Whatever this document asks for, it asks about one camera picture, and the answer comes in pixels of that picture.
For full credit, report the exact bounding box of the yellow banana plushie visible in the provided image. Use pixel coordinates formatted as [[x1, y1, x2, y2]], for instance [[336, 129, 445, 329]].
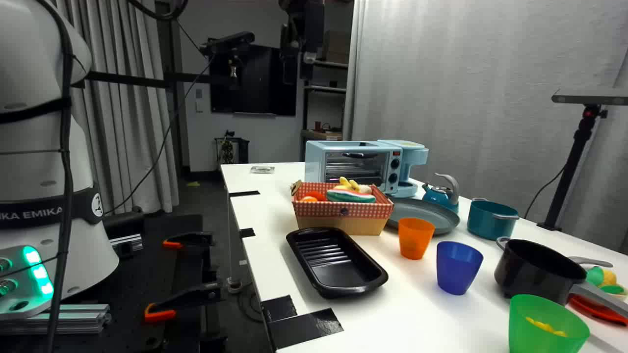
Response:
[[336, 174, 373, 194]]

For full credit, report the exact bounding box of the orange slice plushie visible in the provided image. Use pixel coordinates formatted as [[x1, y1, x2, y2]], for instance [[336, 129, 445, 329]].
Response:
[[296, 188, 330, 204]]

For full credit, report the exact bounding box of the orange checkered box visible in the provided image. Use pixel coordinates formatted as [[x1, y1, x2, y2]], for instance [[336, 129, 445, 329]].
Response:
[[290, 180, 396, 237]]

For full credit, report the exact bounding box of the black plastic tray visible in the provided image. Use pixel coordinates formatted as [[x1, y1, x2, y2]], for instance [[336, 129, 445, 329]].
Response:
[[285, 225, 390, 300]]

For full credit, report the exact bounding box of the light blue toy oven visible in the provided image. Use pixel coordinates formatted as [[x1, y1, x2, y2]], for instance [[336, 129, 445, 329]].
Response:
[[302, 137, 432, 202]]

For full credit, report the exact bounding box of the black monitor panel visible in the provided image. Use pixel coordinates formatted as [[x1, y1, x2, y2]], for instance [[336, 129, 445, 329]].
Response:
[[208, 43, 300, 117]]

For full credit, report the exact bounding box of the grey-blue toy plate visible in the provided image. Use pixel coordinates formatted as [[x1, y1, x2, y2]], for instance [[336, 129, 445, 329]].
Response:
[[385, 196, 461, 239]]

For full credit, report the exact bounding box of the orange plastic cup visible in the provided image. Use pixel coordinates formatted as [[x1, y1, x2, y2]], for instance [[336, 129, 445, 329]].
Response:
[[396, 215, 438, 260]]

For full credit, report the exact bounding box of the teal toy kettle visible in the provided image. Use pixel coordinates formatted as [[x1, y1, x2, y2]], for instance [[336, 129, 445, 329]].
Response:
[[420, 170, 461, 213]]

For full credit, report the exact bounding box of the large black tape patch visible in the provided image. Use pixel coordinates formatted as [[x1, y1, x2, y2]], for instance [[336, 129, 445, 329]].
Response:
[[261, 294, 345, 351]]

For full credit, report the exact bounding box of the blue plastic cup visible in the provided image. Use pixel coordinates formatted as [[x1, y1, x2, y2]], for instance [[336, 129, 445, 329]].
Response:
[[436, 239, 485, 296]]

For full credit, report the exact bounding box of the teal toy pot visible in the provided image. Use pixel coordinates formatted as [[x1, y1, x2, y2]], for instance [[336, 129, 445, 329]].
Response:
[[465, 198, 522, 241]]

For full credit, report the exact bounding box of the grey pleated curtain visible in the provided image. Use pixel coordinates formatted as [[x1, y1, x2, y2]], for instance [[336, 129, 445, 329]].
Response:
[[51, 0, 182, 215], [345, 0, 628, 253]]

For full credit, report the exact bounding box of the black toy pot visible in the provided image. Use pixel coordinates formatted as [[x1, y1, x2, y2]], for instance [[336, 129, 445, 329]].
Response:
[[493, 237, 589, 308]]

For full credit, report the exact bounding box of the black tripod stand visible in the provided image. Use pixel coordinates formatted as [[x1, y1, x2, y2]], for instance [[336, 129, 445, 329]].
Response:
[[538, 86, 628, 231]]

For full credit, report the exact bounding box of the yellow toy piece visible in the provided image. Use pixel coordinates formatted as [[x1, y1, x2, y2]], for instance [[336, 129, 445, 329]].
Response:
[[524, 315, 569, 339]]

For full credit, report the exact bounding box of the green plastic cup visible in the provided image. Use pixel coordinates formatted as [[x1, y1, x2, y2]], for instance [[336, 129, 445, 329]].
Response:
[[508, 292, 593, 353]]

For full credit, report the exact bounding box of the green and yellow toy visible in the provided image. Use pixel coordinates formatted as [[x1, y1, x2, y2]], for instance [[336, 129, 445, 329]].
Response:
[[585, 262, 628, 296]]

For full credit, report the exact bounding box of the red toy utensil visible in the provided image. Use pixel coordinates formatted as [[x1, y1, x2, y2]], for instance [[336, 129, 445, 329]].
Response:
[[567, 292, 628, 329]]

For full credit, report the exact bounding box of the black device with cables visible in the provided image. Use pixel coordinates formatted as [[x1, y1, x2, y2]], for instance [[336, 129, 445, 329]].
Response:
[[214, 131, 251, 164]]

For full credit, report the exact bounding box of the orange-handled black clamp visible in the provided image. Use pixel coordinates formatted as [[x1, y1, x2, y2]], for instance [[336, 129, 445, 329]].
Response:
[[161, 231, 214, 258], [143, 280, 222, 325]]

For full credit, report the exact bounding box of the black camera bar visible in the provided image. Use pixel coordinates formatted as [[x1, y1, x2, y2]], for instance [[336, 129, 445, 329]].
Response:
[[198, 29, 257, 56]]

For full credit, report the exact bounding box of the aluminium profile rail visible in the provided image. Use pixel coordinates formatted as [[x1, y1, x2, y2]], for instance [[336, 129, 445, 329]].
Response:
[[0, 302, 114, 337]]

